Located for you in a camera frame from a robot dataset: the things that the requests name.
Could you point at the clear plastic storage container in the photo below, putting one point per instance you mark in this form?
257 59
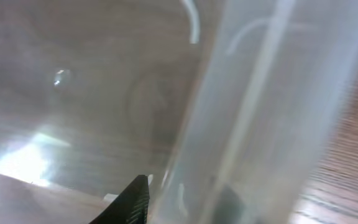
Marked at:
226 106

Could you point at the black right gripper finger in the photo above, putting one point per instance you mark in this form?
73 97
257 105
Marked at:
130 206

